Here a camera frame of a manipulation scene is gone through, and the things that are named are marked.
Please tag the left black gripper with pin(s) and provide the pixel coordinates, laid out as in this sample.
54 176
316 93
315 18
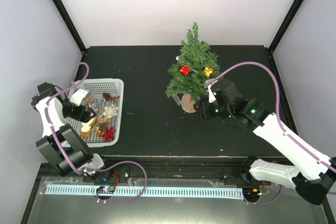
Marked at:
85 118

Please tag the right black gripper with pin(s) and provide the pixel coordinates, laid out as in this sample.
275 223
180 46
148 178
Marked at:
203 112

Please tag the gold gift box ornament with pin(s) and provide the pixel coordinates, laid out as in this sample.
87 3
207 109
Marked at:
208 71

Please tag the red gift box ornament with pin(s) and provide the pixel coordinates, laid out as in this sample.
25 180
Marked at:
184 70

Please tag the small green christmas tree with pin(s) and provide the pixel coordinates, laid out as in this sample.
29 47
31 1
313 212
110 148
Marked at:
196 54

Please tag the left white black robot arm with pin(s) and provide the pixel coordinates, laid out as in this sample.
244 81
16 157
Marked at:
61 145

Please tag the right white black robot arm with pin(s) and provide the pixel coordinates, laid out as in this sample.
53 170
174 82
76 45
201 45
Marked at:
311 173

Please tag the terracotta tree pot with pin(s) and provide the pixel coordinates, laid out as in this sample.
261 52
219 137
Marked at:
188 104

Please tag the wooden slice ornament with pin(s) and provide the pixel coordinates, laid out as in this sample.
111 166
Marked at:
86 128

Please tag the white snowflake ornament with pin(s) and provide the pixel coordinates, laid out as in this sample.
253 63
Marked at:
110 111

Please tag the pine cone ornament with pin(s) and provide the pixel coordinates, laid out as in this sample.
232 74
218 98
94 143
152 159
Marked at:
107 96

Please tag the white plastic basket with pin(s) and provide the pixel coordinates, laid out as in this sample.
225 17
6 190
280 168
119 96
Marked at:
96 88

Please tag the red snowflake ornament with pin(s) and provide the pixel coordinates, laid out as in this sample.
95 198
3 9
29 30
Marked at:
108 135

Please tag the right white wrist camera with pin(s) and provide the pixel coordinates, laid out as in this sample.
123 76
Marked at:
207 85

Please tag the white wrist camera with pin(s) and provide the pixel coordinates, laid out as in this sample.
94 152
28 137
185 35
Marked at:
78 97
207 85

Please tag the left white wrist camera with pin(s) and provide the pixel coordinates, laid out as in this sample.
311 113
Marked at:
78 97

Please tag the light blue slotted cable duct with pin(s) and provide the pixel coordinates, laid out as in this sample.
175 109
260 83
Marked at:
128 191

